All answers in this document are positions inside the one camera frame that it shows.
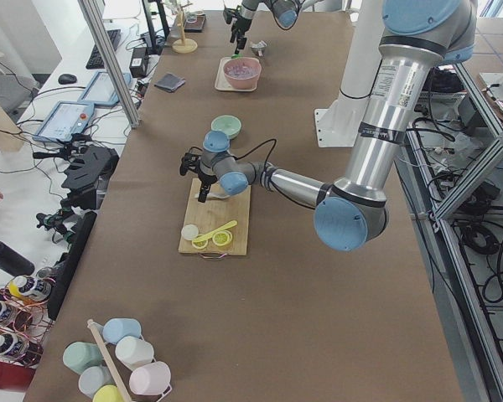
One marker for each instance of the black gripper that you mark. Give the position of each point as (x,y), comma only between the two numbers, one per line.
(240,25)
(206,177)

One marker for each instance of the white ceramic spoon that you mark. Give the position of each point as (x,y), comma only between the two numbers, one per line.
(213,195)

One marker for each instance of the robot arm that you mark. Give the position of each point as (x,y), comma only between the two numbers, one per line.
(285,13)
(418,36)

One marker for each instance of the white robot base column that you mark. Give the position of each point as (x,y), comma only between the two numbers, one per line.
(337,126)

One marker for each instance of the metal ice scoop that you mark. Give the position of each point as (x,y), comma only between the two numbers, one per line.
(259,49)

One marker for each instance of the pink bowl of ice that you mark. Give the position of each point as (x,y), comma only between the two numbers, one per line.
(242,73)

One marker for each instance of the mint green bowl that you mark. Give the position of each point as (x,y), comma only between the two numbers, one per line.
(228,124)

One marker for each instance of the wooden cutting board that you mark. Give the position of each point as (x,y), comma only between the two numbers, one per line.
(213,213)

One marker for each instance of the cream serving tray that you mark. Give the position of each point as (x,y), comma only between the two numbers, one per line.
(221,83)

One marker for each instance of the yellow plastic knife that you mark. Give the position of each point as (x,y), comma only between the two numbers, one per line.
(209,235)

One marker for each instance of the lemon slice near bun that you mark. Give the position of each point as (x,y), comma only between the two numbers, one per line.
(200,242)

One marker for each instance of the wooden mug tree stand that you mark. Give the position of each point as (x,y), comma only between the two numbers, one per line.
(182,45)

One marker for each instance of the grey folded cloth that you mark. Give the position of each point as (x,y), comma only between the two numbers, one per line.
(170,82)

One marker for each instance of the far teach pendant tablet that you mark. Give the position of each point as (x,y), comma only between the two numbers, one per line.
(100,91)

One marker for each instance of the teach pendant tablet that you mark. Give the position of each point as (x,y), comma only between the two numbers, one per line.
(100,91)
(66,119)

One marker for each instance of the black foam bar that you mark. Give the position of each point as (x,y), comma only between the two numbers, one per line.
(65,277)

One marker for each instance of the near teach pendant tablet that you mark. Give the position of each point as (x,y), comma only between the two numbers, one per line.
(66,119)

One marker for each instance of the light blue cup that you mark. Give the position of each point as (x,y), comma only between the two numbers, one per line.
(115,329)

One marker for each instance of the white cup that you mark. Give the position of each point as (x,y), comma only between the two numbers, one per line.
(134,352)

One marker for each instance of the black computer mouse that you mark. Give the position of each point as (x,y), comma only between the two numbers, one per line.
(67,79)

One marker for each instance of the pink cup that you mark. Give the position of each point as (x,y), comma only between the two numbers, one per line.
(151,379)

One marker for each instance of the oolong tea bottle far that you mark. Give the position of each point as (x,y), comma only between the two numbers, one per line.
(33,288)

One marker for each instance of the oolong tea bottle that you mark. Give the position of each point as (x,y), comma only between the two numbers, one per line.
(12,347)
(33,288)
(13,317)

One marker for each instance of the mint green cup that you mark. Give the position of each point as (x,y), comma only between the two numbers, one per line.
(79,356)

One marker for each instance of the black thermos bottle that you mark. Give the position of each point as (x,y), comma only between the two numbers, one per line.
(13,263)

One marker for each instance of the grey cup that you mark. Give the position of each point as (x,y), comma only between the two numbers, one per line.
(93,378)

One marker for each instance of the yellow cup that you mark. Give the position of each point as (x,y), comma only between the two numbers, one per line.
(107,393)

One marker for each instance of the oolong tea bottle middle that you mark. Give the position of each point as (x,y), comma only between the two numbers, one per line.
(13,317)

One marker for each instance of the oolong tea bottle near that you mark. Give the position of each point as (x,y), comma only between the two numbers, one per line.
(12,347)

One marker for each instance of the lemon slice near handle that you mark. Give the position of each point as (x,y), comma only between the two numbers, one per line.
(222,238)

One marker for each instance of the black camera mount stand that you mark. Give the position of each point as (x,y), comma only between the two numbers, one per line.
(88,174)

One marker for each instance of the aluminium frame post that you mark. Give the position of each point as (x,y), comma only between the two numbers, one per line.
(93,17)

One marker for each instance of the white wire cup rack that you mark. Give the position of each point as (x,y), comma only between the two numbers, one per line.
(121,384)

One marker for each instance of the copper wire bottle rack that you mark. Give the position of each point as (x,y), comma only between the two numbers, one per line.
(36,333)

